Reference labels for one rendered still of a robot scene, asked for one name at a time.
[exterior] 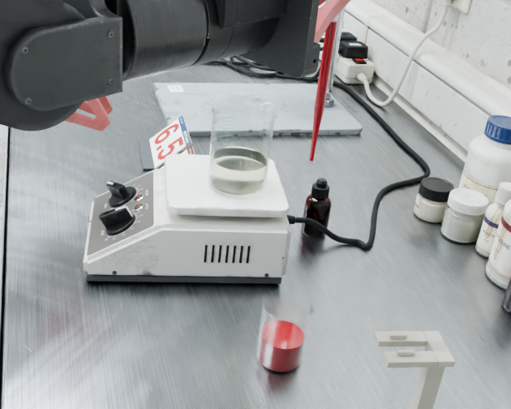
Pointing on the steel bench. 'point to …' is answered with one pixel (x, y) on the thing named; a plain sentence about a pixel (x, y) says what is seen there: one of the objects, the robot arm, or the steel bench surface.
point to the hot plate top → (193, 178)
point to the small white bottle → (508, 191)
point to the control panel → (100, 241)
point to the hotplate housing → (195, 248)
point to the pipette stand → (438, 353)
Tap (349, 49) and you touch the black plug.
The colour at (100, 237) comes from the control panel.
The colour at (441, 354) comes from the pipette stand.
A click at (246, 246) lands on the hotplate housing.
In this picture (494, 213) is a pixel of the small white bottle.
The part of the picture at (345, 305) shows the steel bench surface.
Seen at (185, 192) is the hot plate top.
